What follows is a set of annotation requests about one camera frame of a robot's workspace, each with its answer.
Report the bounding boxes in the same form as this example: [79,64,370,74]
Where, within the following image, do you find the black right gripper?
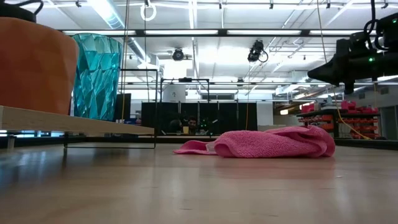
[307,51,387,95]

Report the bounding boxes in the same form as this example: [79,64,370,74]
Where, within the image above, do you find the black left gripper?
[0,3,37,24]

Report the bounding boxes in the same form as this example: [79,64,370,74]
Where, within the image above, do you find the orange plastic mug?
[0,17,80,116]

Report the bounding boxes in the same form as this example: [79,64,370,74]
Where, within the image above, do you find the teal faceted plastic cup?
[71,32,124,122]

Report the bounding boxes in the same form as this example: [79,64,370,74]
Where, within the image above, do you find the rack with red bins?
[296,100,381,140]

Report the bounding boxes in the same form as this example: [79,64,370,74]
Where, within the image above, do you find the pink terry cloth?
[173,124,336,159]

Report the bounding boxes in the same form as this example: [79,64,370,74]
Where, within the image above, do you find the black partition panels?
[141,101,259,136]

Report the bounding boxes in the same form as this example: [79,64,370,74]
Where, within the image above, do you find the person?
[169,118,185,135]
[186,115,200,135]

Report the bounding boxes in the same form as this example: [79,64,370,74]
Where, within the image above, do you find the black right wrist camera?
[336,30,371,58]

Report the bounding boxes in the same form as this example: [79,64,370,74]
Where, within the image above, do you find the yellow hanging cable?
[315,0,373,141]
[120,0,130,123]

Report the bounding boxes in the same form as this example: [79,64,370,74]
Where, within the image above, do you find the wooden shelf with black frame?
[0,68,160,150]

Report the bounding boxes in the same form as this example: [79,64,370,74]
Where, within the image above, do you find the white hanging ring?
[139,2,158,22]

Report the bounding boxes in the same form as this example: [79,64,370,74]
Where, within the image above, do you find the black metal background frame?
[159,77,211,138]

